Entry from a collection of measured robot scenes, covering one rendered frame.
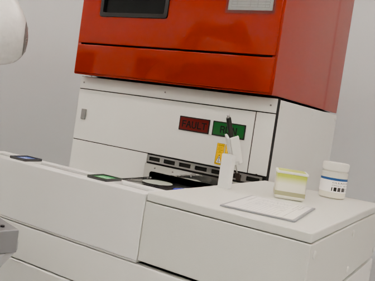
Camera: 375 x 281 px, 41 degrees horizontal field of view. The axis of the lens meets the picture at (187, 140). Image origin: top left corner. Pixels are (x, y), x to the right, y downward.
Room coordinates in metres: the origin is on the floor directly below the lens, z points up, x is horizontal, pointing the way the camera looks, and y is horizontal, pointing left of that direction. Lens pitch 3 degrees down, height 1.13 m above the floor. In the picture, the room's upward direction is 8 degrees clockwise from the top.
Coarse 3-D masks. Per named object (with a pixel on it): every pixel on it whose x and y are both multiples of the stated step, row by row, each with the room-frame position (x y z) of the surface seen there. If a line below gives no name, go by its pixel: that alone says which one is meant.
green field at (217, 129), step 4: (216, 124) 1.65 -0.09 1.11; (220, 124) 1.64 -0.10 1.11; (224, 124) 1.64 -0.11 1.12; (232, 124) 1.62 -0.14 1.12; (216, 128) 1.65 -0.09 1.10; (220, 128) 1.64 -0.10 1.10; (224, 128) 1.63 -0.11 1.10; (236, 128) 1.61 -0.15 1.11; (240, 128) 1.61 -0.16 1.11; (216, 132) 1.65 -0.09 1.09; (220, 132) 1.64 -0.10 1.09; (224, 132) 1.63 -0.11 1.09; (236, 132) 1.61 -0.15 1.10; (240, 132) 1.61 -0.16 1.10; (240, 136) 1.60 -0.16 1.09
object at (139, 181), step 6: (126, 180) 1.57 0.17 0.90; (132, 180) 1.59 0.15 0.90; (138, 180) 1.61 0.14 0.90; (162, 180) 1.69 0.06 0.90; (150, 186) 1.52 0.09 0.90; (156, 186) 1.53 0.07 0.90; (162, 186) 1.55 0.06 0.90; (168, 186) 1.57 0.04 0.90; (174, 186) 1.59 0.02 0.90; (180, 186) 1.61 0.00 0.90; (186, 186) 1.63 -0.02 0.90
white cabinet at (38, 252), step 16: (16, 224) 1.20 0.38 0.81; (32, 240) 1.17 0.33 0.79; (48, 240) 1.15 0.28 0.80; (64, 240) 1.12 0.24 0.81; (16, 256) 1.20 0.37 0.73; (32, 256) 1.17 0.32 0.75; (48, 256) 1.14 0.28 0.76; (64, 256) 1.12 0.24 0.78; (80, 256) 1.09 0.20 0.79; (96, 256) 1.07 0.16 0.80; (112, 256) 1.05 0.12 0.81; (0, 272) 1.22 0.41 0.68; (16, 272) 1.19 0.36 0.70; (32, 272) 1.16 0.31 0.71; (48, 272) 1.14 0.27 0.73; (64, 272) 1.12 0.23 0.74; (80, 272) 1.09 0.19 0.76; (96, 272) 1.07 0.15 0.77; (112, 272) 1.05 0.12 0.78; (128, 272) 1.03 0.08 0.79; (144, 272) 1.01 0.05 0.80; (160, 272) 0.99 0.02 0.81; (352, 272) 1.20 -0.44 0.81; (368, 272) 1.35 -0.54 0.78
